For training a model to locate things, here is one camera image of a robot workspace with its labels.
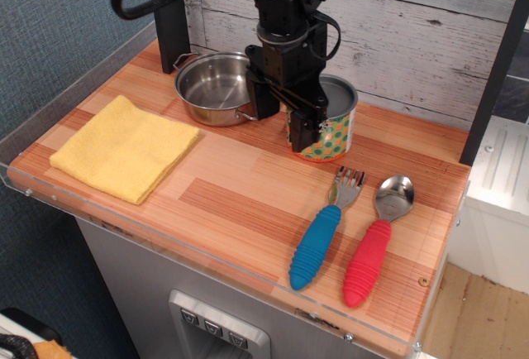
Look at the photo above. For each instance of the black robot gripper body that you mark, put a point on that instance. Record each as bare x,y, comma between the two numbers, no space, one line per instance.
291,63

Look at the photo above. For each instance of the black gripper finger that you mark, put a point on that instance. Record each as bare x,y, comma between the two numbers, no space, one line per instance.
263,102
304,126

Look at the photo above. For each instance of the patterned tin can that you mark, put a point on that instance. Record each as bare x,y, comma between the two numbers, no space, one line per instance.
337,131

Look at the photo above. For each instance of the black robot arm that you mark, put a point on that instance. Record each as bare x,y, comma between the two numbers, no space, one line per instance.
283,16

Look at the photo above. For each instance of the stainless steel pot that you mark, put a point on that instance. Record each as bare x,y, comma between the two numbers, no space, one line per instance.
213,88

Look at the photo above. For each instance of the yellow folded cloth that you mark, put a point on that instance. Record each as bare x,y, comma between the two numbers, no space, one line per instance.
125,151

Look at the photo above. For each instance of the white ribbed appliance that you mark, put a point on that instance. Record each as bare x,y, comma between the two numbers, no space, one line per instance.
490,236

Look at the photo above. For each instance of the silver dispenser panel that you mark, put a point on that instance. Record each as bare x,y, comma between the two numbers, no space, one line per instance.
207,332

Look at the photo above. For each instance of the orange yellow object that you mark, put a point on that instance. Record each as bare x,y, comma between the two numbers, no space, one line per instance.
51,350

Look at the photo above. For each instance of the red handled spoon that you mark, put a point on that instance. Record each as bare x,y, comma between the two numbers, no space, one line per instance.
393,200

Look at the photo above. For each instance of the blue handled fork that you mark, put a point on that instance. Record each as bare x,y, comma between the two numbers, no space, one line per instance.
313,247

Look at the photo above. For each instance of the dark vertical post right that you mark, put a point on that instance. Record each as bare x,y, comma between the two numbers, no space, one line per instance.
498,73

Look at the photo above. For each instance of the clear acrylic guard rail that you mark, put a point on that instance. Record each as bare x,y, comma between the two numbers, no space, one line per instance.
223,224

